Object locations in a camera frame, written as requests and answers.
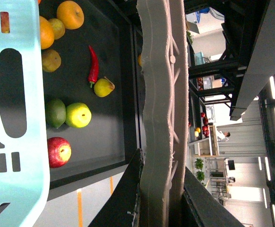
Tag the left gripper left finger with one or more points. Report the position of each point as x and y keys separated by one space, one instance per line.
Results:
x=123 y=207

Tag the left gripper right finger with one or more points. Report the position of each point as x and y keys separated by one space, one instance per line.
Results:
x=203 y=210

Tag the light teal shopping basket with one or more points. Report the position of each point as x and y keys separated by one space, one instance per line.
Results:
x=24 y=167

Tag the grey basket handle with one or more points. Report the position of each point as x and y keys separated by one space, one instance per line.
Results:
x=164 y=60

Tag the red apple front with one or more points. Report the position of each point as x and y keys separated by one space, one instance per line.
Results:
x=59 y=151

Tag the green apple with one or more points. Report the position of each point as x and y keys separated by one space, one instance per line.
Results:
x=78 y=115

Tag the green avocado front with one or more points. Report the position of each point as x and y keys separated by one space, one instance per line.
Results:
x=55 y=113

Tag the yellow pear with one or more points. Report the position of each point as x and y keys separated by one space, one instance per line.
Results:
x=103 y=87

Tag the red chili pepper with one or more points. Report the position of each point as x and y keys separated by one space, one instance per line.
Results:
x=94 y=70

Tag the brown kiwi lower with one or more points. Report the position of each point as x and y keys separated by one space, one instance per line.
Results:
x=51 y=60

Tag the brown kiwi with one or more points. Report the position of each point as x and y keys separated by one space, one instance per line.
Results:
x=51 y=60
x=58 y=28

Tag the yellow orange apple front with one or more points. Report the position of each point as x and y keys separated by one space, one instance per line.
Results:
x=46 y=33

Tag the yellow orange apple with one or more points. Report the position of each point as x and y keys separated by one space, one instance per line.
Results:
x=46 y=33
x=70 y=14

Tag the brown kiwi upper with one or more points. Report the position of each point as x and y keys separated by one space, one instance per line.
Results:
x=58 y=28

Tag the yellow orange apple back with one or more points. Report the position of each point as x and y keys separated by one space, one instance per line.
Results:
x=70 y=14

